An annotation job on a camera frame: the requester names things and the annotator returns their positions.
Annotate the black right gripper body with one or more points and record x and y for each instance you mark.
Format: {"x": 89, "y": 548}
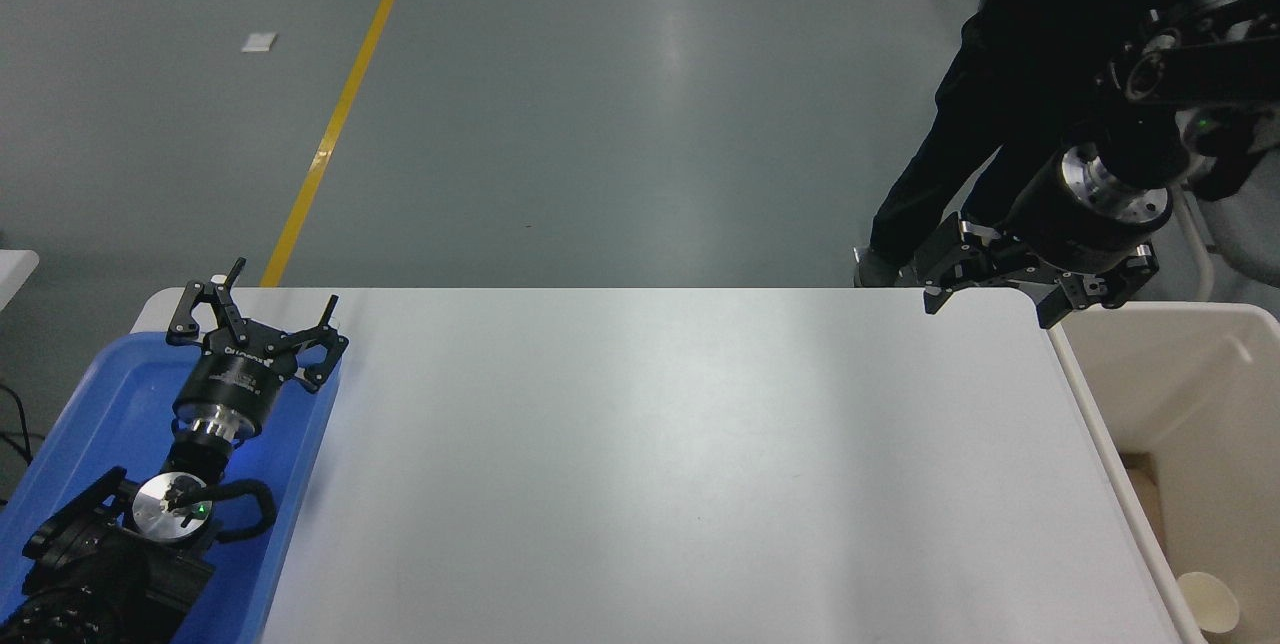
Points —
{"x": 1070, "y": 224}

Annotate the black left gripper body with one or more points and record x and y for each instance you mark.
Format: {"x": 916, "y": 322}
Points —
{"x": 235, "y": 379}

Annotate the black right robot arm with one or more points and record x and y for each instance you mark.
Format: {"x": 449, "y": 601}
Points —
{"x": 1200, "y": 54}

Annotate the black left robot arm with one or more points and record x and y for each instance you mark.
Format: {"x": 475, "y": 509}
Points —
{"x": 95, "y": 574}

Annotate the blue plastic tray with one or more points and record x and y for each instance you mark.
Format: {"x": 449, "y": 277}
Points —
{"x": 100, "y": 404}

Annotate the large pale bin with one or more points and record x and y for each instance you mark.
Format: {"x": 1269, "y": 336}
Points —
{"x": 1200, "y": 374}

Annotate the person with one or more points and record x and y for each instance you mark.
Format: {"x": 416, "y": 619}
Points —
{"x": 1010, "y": 64}

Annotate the white office chair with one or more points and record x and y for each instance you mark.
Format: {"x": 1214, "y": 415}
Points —
{"x": 1250, "y": 244}

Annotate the small white table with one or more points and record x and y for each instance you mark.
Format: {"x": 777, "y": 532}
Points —
{"x": 15, "y": 269}

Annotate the white paper scrap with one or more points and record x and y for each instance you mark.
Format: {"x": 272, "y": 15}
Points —
{"x": 259, "y": 42}

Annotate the white paper cup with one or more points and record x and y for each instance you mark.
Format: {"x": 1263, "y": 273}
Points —
{"x": 1210, "y": 606}

